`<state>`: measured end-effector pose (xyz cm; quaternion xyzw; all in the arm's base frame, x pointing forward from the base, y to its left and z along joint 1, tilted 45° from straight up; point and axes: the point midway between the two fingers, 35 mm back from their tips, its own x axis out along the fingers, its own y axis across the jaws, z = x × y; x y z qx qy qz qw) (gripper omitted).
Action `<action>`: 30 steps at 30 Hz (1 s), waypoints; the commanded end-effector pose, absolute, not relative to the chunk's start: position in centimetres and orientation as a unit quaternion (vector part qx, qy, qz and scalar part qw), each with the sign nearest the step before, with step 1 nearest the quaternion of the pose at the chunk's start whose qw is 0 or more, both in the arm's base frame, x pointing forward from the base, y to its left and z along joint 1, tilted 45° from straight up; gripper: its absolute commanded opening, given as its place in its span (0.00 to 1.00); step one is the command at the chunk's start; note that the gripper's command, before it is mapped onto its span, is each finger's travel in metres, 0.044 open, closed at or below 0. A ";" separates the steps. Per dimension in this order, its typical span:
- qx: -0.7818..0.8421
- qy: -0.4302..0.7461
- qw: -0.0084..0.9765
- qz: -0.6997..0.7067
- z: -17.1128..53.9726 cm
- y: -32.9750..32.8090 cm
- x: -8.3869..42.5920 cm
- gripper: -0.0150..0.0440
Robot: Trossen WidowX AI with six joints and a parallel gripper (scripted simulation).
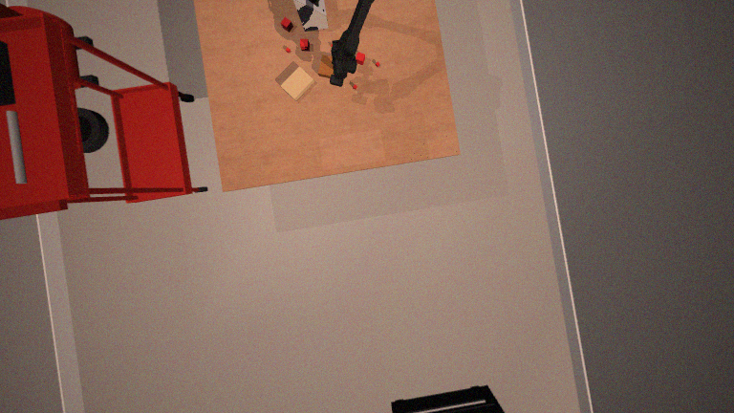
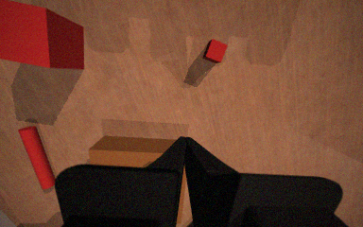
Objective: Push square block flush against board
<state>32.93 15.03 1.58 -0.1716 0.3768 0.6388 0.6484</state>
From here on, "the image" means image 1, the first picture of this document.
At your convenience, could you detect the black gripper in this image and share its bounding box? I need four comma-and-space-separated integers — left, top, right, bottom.
330, 75, 344, 87

